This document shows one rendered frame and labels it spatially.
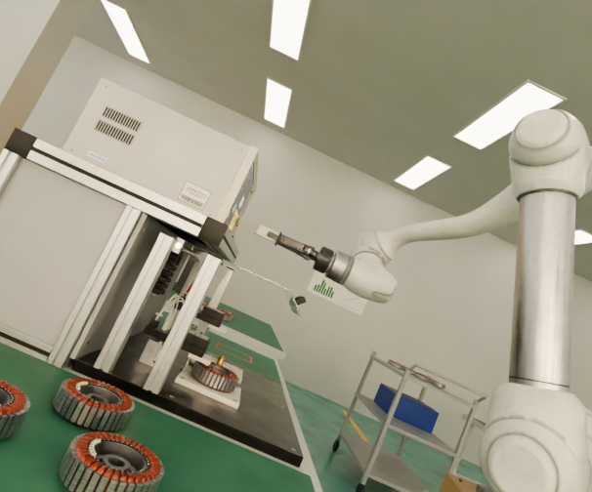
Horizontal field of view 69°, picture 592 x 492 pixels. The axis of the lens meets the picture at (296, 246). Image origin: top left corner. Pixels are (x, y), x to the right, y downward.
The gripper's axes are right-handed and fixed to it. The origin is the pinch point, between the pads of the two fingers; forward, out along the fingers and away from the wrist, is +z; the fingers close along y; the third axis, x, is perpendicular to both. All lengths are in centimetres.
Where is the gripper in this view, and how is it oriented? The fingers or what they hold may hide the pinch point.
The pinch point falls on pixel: (267, 233)
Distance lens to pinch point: 127.9
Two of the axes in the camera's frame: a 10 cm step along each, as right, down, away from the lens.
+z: -9.0, -4.3, -0.5
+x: 4.2, -9.0, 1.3
